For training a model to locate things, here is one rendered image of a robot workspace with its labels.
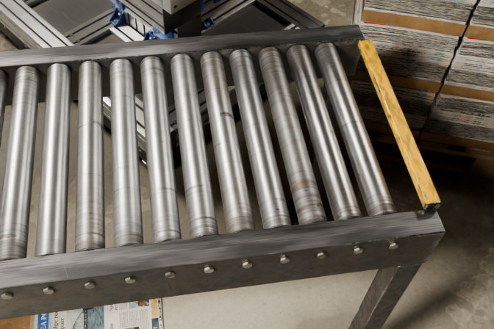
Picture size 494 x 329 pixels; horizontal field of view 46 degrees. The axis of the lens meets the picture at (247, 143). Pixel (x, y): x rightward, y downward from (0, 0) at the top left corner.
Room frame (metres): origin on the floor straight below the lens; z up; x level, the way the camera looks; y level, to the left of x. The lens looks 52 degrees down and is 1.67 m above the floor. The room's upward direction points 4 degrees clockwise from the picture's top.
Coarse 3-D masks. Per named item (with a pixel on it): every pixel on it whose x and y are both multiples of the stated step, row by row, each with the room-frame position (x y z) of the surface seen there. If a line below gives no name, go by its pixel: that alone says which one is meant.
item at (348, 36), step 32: (256, 32) 0.99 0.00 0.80; (288, 32) 1.00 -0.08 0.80; (320, 32) 1.01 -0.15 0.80; (352, 32) 1.02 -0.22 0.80; (0, 64) 0.84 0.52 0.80; (32, 64) 0.85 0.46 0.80; (64, 64) 0.86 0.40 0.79; (224, 64) 0.93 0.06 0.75; (256, 64) 0.95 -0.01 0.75; (288, 64) 0.97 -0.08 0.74; (352, 64) 1.00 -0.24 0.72
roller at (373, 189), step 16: (320, 48) 0.96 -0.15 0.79; (336, 48) 0.97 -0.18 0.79; (320, 64) 0.93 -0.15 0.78; (336, 64) 0.91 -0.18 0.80; (336, 80) 0.86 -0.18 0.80; (336, 96) 0.82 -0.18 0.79; (352, 96) 0.82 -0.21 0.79; (336, 112) 0.79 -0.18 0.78; (352, 112) 0.78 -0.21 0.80; (352, 128) 0.74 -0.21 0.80; (352, 144) 0.70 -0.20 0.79; (368, 144) 0.70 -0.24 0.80; (352, 160) 0.67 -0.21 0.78; (368, 160) 0.66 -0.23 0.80; (368, 176) 0.62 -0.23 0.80; (368, 192) 0.59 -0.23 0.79; (384, 192) 0.59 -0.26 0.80; (368, 208) 0.56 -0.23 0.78; (384, 208) 0.55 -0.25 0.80
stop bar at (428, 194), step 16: (368, 48) 0.95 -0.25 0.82; (368, 64) 0.90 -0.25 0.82; (384, 80) 0.85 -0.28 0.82; (384, 96) 0.81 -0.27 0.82; (400, 112) 0.77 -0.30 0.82; (400, 128) 0.73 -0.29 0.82; (400, 144) 0.69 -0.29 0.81; (416, 144) 0.69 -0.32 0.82; (416, 160) 0.65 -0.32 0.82; (416, 176) 0.61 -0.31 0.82; (432, 192) 0.58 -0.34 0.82; (432, 208) 0.56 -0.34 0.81
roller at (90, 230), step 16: (96, 64) 0.86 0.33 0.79; (80, 80) 0.82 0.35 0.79; (96, 80) 0.82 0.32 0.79; (80, 96) 0.77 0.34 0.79; (96, 96) 0.77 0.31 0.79; (80, 112) 0.73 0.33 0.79; (96, 112) 0.73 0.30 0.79; (80, 128) 0.69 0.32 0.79; (96, 128) 0.69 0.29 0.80; (80, 144) 0.65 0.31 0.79; (96, 144) 0.65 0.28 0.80; (80, 160) 0.61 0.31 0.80; (96, 160) 0.62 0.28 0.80; (80, 176) 0.58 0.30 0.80; (96, 176) 0.58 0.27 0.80; (80, 192) 0.54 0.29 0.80; (96, 192) 0.55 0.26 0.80; (80, 208) 0.51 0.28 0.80; (96, 208) 0.51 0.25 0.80; (80, 224) 0.48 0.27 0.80; (96, 224) 0.48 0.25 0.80; (80, 240) 0.45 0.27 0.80; (96, 240) 0.45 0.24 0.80
